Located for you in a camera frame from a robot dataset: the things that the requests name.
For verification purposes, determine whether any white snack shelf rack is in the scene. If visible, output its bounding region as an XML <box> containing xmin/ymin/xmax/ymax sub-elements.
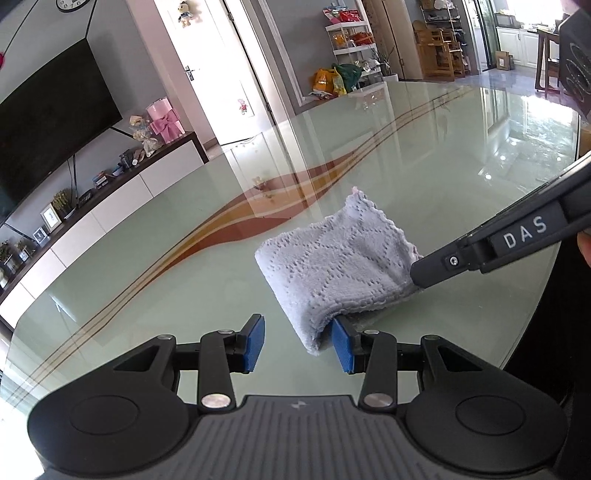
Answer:
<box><xmin>324</xmin><ymin>6</ymin><xmax>393</xmax><ymax>86</ymax></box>

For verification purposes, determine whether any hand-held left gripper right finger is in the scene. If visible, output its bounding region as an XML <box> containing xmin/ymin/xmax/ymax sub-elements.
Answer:
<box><xmin>331</xmin><ymin>316</ymin><xmax>502</xmax><ymax>411</ymax></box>

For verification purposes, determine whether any yellow plastic bag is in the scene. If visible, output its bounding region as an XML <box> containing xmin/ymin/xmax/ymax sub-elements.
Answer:
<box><xmin>309</xmin><ymin>68</ymin><xmax>336</xmax><ymax>99</ymax></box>

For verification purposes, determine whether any wooden high chair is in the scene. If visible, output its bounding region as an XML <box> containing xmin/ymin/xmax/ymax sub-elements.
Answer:
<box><xmin>412</xmin><ymin>20</ymin><xmax>467</xmax><ymax>79</ymax></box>

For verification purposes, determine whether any thin plant in white pot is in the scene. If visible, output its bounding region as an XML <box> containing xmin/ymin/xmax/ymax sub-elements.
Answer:
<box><xmin>371</xmin><ymin>45</ymin><xmax>400</xmax><ymax>83</ymax></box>

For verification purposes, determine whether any black flat screen television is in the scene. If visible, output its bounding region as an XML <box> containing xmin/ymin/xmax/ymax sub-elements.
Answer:
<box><xmin>0</xmin><ymin>38</ymin><xmax>123</xmax><ymax>219</ymax></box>

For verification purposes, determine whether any beige wrapped bouquet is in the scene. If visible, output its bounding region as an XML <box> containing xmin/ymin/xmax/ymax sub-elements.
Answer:
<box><xmin>129</xmin><ymin>114</ymin><xmax>163</xmax><ymax>156</ymax></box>

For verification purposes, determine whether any white door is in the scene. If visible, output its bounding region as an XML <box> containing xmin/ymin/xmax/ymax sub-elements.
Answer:
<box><xmin>154</xmin><ymin>0</ymin><xmax>271</xmax><ymax>148</ymax></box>

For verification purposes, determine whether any dark wooden side table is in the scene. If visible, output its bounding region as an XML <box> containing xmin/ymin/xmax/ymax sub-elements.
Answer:
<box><xmin>535</xmin><ymin>28</ymin><xmax>562</xmax><ymax>98</ymax></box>

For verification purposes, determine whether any lilac textured towel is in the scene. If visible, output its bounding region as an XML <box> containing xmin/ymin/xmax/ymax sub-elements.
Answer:
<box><xmin>255</xmin><ymin>186</ymin><xmax>424</xmax><ymax>356</ymax></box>

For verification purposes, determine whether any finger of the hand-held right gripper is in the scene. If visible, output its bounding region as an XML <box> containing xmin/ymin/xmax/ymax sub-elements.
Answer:
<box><xmin>410</xmin><ymin>150</ymin><xmax>591</xmax><ymax>291</ymax></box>

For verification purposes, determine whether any white television cabinet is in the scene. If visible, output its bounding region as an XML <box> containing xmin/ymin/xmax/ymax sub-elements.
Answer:
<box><xmin>0</xmin><ymin>131</ymin><xmax>210</xmax><ymax>320</ymax></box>

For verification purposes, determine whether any green plastic bag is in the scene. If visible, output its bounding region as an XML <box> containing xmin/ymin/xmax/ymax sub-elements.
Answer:
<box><xmin>332</xmin><ymin>62</ymin><xmax>363</xmax><ymax>96</ymax></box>

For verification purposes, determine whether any spiky plant in dark pot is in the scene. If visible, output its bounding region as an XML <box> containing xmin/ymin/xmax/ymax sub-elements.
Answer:
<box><xmin>51</xmin><ymin>188</ymin><xmax>77</xmax><ymax>220</ymax></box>

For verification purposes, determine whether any white kitchen cabinet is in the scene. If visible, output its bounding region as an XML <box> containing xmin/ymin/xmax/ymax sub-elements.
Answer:
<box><xmin>496</xmin><ymin>25</ymin><xmax>539</xmax><ymax>68</ymax></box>

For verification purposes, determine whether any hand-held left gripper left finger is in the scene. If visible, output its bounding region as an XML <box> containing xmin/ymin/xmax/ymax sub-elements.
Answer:
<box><xmin>113</xmin><ymin>314</ymin><xmax>267</xmax><ymax>414</ymax></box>

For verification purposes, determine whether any white photo frame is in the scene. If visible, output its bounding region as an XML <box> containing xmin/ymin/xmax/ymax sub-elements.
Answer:
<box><xmin>39</xmin><ymin>203</ymin><xmax>64</xmax><ymax>232</ymax></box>

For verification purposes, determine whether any pink gift box with bow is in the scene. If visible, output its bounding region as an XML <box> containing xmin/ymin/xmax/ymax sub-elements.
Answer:
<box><xmin>145</xmin><ymin>97</ymin><xmax>185</xmax><ymax>142</ymax></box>

